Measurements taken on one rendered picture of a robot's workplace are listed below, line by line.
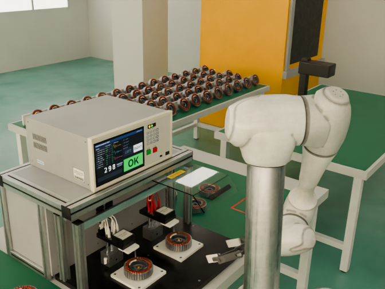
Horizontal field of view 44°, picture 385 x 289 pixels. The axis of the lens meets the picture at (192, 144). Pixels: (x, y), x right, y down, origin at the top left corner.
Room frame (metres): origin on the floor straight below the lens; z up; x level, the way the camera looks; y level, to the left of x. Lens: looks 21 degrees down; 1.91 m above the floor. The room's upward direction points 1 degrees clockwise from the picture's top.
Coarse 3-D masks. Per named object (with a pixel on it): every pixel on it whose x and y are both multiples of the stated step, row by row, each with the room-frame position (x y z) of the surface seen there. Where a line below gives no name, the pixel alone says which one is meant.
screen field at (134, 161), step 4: (132, 156) 1.70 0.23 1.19; (136, 156) 1.71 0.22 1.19; (140, 156) 1.73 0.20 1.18; (124, 160) 1.66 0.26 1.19; (128, 160) 1.68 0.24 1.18; (132, 160) 1.70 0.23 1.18; (136, 160) 1.71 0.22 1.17; (140, 160) 1.73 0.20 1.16; (124, 164) 1.66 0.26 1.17; (128, 164) 1.68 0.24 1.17; (132, 164) 1.69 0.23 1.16; (136, 164) 1.71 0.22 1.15; (140, 164) 1.73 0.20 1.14; (124, 168) 1.66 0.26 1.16; (128, 168) 1.68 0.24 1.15
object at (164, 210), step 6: (144, 210) 1.80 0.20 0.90; (156, 210) 1.76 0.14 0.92; (162, 210) 1.76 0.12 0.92; (168, 210) 1.76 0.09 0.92; (174, 210) 1.77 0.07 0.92; (150, 216) 1.77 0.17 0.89; (156, 216) 1.75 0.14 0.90; (162, 216) 1.73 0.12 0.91; (168, 216) 1.74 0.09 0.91; (174, 216) 1.77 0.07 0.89; (156, 222) 1.82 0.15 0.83; (162, 222) 1.73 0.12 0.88; (168, 222) 1.73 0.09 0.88; (174, 222) 1.73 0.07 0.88
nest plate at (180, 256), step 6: (192, 240) 1.76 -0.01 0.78; (156, 246) 1.71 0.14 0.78; (162, 246) 1.71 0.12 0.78; (192, 246) 1.71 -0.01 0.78; (198, 246) 1.71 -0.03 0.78; (162, 252) 1.67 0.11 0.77; (168, 252) 1.66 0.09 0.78; (174, 252) 1.67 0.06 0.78; (180, 252) 1.67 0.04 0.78; (186, 252) 1.67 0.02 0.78; (192, 252) 1.67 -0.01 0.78; (174, 258) 1.64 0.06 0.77; (180, 258) 1.63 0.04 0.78; (186, 258) 1.64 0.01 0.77
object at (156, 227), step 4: (156, 224) 1.81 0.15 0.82; (160, 224) 1.81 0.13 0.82; (144, 228) 1.78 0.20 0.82; (148, 228) 1.78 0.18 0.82; (152, 228) 1.78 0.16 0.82; (156, 228) 1.79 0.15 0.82; (160, 228) 1.81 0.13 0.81; (144, 232) 1.78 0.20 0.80; (148, 232) 1.77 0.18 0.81; (152, 232) 1.77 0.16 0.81; (156, 232) 1.79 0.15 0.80; (160, 232) 1.81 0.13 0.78; (144, 236) 1.79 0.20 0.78; (148, 236) 1.77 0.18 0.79; (152, 236) 1.77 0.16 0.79; (156, 236) 1.79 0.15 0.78
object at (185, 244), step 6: (168, 234) 1.75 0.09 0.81; (174, 234) 1.75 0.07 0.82; (180, 234) 1.75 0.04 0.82; (186, 234) 1.75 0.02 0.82; (168, 240) 1.70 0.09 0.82; (174, 240) 1.74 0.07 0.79; (180, 240) 1.71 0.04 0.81; (186, 240) 1.70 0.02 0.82; (168, 246) 1.68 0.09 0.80; (174, 246) 1.67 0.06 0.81; (180, 246) 1.66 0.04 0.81; (186, 246) 1.68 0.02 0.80
